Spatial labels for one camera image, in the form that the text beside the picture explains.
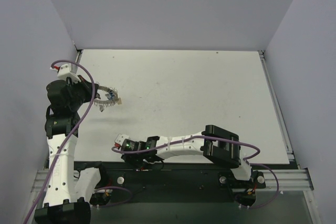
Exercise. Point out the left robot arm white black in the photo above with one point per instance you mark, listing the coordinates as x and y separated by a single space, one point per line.
66 199

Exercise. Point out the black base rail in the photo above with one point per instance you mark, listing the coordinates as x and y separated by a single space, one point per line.
174 183

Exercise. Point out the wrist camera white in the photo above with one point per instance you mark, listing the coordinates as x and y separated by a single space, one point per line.
119 140
65 71

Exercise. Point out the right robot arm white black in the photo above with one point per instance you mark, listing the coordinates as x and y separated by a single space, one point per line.
216 144

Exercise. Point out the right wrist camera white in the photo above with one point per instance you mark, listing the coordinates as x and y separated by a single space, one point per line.
119 140

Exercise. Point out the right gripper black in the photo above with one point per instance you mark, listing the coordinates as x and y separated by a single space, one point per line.
128 157

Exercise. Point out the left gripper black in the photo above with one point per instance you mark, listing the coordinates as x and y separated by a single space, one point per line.
85 87

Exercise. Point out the large metal keyring band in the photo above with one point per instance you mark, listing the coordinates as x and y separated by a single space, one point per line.
106 97

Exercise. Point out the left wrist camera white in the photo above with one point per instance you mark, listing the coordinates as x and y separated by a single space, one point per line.
65 71

